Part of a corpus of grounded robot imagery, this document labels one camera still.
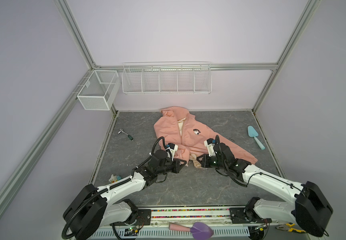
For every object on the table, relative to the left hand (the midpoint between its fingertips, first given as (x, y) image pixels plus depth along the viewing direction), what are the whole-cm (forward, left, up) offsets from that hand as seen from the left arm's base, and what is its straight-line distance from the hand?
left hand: (186, 164), depth 78 cm
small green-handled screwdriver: (+35, +44, -12) cm, 57 cm away
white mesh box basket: (+45, +53, +15) cm, 71 cm away
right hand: (+3, -6, 0) cm, 7 cm away
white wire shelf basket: (+55, +8, +17) cm, 58 cm away
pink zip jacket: (+22, -4, -8) cm, 24 cm away
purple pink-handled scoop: (-28, -4, -12) cm, 31 cm away
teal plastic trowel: (+26, -51, -12) cm, 58 cm away
